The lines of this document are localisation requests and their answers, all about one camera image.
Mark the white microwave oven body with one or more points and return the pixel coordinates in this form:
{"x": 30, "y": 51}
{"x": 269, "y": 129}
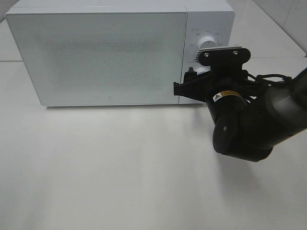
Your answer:
{"x": 203, "y": 17}

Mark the white microwave door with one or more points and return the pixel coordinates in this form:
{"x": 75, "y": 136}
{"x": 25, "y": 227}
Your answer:
{"x": 101, "y": 59}

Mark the upper white power knob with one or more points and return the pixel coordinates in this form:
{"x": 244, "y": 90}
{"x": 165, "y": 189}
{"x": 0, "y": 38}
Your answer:
{"x": 207, "y": 41}

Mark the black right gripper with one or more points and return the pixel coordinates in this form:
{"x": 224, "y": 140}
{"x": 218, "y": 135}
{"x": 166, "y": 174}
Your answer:
{"x": 220, "y": 86}

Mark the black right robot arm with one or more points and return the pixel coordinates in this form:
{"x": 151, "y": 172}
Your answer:
{"x": 251, "y": 114}

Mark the white timer knob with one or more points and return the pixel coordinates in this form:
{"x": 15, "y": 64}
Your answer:
{"x": 201, "y": 70}

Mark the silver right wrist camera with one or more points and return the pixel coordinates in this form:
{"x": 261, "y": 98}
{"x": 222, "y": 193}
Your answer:
{"x": 223, "y": 56}

